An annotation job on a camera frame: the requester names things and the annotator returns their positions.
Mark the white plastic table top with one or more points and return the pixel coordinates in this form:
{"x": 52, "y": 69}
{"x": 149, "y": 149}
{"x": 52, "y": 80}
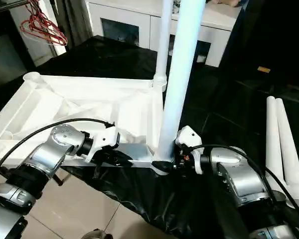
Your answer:
{"x": 74, "y": 104}

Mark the white plastic table leg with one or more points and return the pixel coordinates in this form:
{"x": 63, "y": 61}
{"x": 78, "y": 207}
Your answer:
{"x": 163, "y": 45}
{"x": 274, "y": 139}
{"x": 182, "y": 74}
{"x": 291, "y": 154}

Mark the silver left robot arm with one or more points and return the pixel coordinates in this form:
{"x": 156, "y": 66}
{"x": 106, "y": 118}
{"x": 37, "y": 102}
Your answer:
{"x": 45, "y": 159}

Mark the black plastic mat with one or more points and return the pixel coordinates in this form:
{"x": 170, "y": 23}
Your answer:
{"x": 154, "y": 199}

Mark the small yellow label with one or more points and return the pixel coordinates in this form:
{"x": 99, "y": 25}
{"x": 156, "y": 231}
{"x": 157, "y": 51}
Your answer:
{"x": 263, "y": 69}

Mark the white cabinet with glass doors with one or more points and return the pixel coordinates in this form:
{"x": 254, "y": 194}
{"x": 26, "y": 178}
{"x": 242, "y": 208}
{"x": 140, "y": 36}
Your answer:
{"x": 124, "y": 22}

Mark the grey curtain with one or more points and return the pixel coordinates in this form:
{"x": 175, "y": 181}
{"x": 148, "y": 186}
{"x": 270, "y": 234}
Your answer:
{"x": 72, "y": 20}

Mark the dark object on cabinet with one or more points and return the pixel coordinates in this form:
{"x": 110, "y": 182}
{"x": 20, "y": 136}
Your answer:
{"x": 176, "y": 6}

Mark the beige object on cabinet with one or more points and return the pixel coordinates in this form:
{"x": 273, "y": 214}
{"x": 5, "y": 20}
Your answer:
{"x": 224, "y": 2}

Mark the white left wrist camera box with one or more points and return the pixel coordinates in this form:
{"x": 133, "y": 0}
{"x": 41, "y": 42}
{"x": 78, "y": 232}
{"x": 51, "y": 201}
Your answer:
{"x": 103, "y": 139}

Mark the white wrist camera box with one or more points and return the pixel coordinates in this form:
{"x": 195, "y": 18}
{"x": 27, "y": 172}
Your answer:
{"x": 188, "y": 137}
{"x": 103, "y": 139}

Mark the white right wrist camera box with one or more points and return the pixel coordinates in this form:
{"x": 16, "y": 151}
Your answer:
{"x": 188, "y": 137}

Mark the dark metal clothes rail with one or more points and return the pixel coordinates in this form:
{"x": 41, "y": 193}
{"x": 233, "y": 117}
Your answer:
{"x": 12, "y": 4}

